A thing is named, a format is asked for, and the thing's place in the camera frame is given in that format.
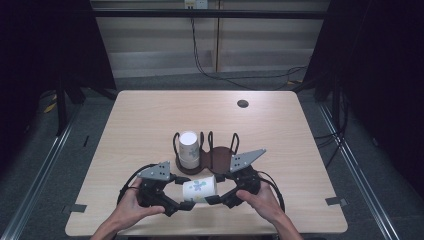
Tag black curtain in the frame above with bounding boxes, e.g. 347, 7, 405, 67
292, 0, 424, 201
0, 0, 118, 171

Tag white wall power outlet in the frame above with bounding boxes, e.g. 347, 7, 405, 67
183, 0, 209, 10

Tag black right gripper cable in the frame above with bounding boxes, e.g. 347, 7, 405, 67
255, 170, 287, 213

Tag person's right hand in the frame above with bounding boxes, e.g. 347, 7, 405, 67
235, 180, 285, 226

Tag black horizontal metal bar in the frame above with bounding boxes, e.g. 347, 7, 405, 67
91, 8, 330, 20

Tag single printed paper cup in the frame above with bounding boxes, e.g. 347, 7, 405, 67
181, 175, 219, 204

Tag long black wall cable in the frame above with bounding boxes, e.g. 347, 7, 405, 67
190, 17, 308, 92

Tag dark brown wire cup holder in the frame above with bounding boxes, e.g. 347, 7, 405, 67
172, 130, 240, 177

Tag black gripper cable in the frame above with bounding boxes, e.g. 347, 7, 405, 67
255, 170, 287, 213
116, 162, 158, 206

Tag grey tape strip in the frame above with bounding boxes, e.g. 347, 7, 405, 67
62, 203, 88, 215
325, 196, 348, 207

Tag yellow floor tape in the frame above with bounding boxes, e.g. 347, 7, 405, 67
42, 94, 58, 114

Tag bundle of black floor cables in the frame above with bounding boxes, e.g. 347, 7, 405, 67
313, 98, 350, 169

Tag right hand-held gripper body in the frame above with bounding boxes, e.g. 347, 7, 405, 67
228, 148, 268, 208

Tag metal floor rail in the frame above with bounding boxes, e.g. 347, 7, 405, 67
0, 102, 83, 240
317, 101, 402, 240

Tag person's left hand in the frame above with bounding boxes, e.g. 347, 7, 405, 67
113, 177, 166, 232

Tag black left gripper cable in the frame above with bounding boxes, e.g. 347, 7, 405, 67
116, 162, 158, 206

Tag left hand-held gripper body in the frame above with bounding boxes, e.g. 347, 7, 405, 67
135, 161, 178, 215

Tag stack of white paper cups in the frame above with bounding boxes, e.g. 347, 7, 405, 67
178, 130, 201, 170

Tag black metal stand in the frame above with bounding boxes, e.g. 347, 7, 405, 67
54, 74, 86, 137

